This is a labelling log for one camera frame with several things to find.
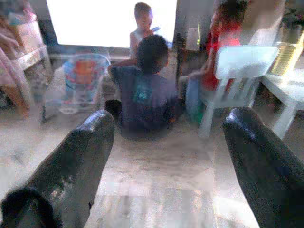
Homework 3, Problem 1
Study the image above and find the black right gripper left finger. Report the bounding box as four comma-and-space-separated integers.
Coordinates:
0, 109, 116, 228

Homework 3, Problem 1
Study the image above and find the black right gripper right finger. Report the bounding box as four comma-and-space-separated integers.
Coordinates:
220, 107, 304, 228

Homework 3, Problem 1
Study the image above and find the white plastic table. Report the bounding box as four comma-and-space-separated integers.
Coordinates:
258, 68, 304, 141

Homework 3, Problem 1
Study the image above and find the colourful mesh toy basket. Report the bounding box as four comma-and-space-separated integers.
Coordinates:
58, 53, 111, 114

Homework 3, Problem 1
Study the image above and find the child in navy shirt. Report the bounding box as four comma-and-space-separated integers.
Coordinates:
104, 34, 185, 140

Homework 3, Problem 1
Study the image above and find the white plastic chair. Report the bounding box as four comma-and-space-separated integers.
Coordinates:
198, 45, 280, 138

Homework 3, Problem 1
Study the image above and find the yellow ribbed stack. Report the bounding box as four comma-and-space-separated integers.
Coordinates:
269, 30, 304, 76

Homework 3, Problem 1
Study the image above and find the light wooden table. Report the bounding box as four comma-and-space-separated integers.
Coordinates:
0, 45, 54, 124

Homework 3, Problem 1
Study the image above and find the person in pink garment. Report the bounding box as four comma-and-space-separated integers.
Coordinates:
0, 30, 34, 119

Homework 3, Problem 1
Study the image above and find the child in red shirt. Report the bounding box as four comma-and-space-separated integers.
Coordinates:
178, 0, 243, 124

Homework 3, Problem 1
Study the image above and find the cardboard box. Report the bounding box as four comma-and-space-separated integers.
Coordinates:
9, 21, 46, 50

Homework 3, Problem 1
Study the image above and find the child in white sleeveless top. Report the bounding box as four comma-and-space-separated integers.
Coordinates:
108, 2, 173, 69

